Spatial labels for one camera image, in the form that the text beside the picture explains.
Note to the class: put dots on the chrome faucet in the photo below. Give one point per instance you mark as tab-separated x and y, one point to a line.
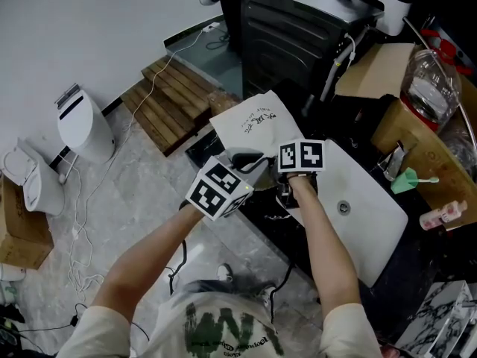
393	162

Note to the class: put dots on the white cloth bag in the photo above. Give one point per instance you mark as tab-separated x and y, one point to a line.
257	125

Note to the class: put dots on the person's left forearm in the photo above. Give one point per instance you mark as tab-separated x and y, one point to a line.
149	259

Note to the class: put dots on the person's right forearm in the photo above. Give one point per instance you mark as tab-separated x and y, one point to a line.
324	248

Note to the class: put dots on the person's white shoe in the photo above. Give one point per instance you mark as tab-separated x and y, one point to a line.
224	272
269	296

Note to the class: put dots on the white smart toilet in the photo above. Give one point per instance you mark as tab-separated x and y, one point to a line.
87	129

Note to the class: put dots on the small brown cardboard box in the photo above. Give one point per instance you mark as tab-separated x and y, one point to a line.
22	237

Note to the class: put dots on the dark grey washing machine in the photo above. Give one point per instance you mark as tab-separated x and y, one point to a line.
294	39

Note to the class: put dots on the wooden slat steps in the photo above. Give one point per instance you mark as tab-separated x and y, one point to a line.
167	103

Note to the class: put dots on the pink lotion bottle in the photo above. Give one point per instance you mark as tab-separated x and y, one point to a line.
441	215

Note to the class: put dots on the green toothbrush holder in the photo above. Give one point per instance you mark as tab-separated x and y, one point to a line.
402	183

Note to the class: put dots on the white sink basin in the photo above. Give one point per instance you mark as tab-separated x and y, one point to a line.
365	218

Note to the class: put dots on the red plastic valve fitting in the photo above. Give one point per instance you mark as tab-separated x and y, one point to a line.
447	49

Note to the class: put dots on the clear plastic water jug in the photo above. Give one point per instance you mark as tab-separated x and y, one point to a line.
432	88

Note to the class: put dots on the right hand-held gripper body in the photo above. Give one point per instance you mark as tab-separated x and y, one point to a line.
302	156

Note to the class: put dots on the white box appliance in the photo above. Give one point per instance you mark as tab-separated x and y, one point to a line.
391	9

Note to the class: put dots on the large brown cardboard box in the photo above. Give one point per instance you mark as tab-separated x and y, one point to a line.
428	162

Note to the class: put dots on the white green-print shirt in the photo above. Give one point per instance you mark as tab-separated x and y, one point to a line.
223	330

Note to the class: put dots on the marble pattern box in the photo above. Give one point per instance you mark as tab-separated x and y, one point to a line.
443	323

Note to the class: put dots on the flat cardboard sheet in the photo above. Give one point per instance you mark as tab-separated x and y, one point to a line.
372	71

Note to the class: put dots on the white power adapter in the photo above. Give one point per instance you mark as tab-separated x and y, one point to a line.
211	27

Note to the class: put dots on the grey metal platform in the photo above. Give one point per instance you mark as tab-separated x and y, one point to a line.
208	58

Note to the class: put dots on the person's dark trousers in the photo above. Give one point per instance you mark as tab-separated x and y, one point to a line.
223	286

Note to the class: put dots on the green white toothbrush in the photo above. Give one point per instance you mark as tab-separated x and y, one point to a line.
425	180

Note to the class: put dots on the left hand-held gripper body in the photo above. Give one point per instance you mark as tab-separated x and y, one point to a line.
213	196

